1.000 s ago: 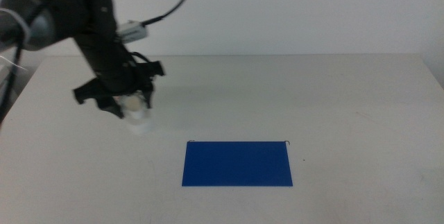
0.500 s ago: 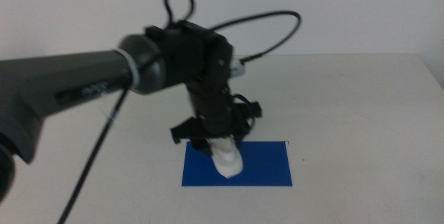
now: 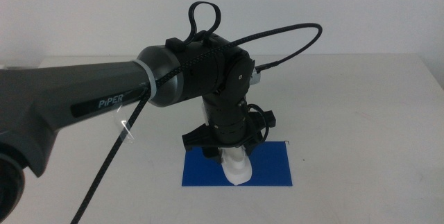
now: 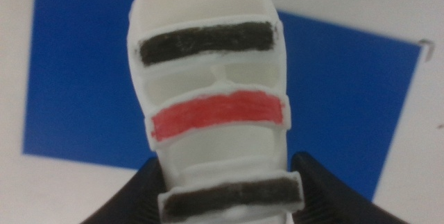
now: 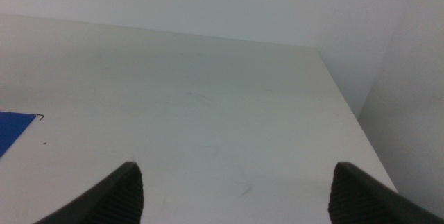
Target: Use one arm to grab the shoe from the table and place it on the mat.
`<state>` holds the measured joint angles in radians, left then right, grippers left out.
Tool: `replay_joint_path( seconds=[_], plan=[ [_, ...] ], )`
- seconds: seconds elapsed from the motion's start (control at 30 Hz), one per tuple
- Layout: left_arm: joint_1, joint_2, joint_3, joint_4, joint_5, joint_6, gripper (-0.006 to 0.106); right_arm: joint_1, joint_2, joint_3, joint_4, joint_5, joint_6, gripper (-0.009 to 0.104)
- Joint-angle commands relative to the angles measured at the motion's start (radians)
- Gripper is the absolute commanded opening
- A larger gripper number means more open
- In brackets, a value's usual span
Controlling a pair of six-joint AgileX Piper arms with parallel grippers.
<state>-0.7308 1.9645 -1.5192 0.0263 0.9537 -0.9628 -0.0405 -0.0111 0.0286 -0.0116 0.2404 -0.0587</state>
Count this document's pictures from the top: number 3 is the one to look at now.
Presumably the white shoe with red-black stripes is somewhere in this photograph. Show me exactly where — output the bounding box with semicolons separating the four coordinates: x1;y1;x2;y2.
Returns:
220;146;253;187

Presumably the blue rectangular mat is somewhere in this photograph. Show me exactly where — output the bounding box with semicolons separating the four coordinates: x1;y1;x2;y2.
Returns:
181;141;293;187

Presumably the clear tape piece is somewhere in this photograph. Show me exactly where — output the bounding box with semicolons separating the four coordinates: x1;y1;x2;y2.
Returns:
112;107;135;144

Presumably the short black camera cable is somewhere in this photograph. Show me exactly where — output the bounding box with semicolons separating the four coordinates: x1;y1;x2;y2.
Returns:
248;103;271;145

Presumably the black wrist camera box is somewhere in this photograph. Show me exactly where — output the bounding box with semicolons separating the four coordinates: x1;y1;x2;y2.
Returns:
257;110;278;128

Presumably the looped thin black cable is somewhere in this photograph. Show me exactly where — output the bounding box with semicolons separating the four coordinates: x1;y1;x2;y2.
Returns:
187;1;222;44

